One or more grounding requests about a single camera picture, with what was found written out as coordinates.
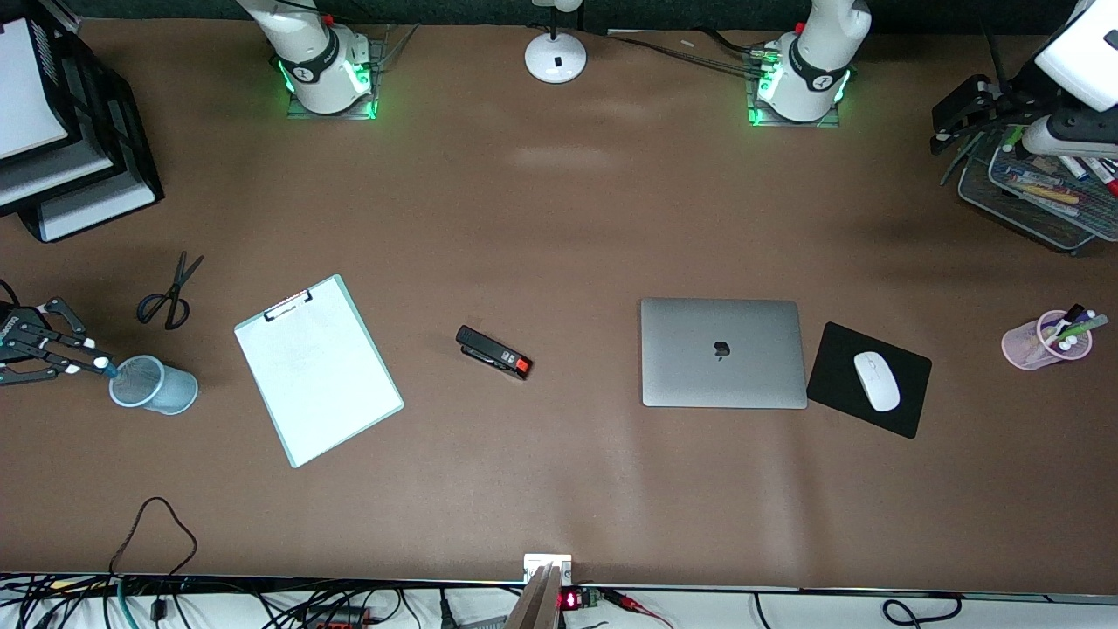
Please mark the pink translucent cup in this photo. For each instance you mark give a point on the pink translucent cup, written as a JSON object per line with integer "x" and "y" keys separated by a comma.
{"x": 1022, "y": 345}

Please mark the mint clipboard with white paper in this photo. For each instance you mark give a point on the mint clipboard with white paper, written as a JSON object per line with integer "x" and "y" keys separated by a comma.
{"x": 332, "y": 402}

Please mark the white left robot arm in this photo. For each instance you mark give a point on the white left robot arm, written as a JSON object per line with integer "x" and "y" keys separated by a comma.
{"x": 812, "y": 70}

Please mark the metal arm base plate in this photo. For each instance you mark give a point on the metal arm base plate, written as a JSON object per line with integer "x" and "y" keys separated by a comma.
{"x": 376, "y": 57}
{"x": 786, "y": 123}

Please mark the black mouse pad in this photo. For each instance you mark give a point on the black mouse pad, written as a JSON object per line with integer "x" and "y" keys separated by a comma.
{"x": 838, "y": 376}

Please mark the black scissors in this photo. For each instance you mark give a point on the black scissors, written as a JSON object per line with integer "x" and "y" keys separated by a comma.
{"x": 177, "y": 288}

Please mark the white paper sheet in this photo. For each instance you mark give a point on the white paper sheet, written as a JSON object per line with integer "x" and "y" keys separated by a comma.
{"x": 87, "y": 214}
{"x": 26, "y": 87}

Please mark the grey laptop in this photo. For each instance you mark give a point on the grey laptop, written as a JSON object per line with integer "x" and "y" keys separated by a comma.
{"x": 699, "y": 376}

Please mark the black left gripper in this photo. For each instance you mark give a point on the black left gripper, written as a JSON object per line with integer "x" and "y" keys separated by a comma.
{"x": 1001, "y": 98}

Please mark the black stapler with red end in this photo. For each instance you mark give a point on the black stapler with red end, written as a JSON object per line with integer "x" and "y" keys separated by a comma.
{"x": 489, "y": 351}

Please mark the wooden camera stand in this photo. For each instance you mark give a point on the wooden camera stand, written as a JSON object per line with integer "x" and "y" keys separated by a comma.
{"x": 537, "y": 603}

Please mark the white lamp base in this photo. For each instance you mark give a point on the white lamp base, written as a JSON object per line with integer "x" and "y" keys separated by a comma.
{"x": 555, "y": 61}

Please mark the red LED display module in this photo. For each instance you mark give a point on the red LED display module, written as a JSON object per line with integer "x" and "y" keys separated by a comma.
{"x": 569, "y": 600}

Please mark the black stacked paper tray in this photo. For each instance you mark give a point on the black stacked paper tray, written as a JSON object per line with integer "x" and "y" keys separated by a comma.
{"x": 144, "y": 188}

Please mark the black mesh desk tray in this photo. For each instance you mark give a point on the black mesh desk tray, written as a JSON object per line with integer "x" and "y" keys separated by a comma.
{"x": 1048, "y": 223}

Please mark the blue and white tray marker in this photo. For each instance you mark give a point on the blue and white tray marker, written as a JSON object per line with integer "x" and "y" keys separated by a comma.
{"x": 1074, "y": 168}

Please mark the white mounting plate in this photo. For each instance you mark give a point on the white mounting plate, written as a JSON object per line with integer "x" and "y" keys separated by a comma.
{"x": 534, "y": 560}

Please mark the blue mesh pen cup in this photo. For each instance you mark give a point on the blue mesh pen cup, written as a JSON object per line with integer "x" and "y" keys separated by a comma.
{"x": 162, "y": 389}

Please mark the white computer mouse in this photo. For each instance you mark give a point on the white computer mouse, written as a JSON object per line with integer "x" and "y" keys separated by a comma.
{"x": 876, "y": 380}

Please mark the green tray marker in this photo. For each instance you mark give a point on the green tray marker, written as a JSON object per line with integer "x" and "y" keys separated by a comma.
{"x": 1015, "y": 138}

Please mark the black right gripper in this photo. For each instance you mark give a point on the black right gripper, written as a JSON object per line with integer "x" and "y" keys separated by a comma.
{"x": 9, "y": 335}

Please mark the red and white tray marker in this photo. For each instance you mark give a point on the red and white tray marker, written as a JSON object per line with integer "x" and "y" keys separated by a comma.
{"x": 1102, "y": 176}

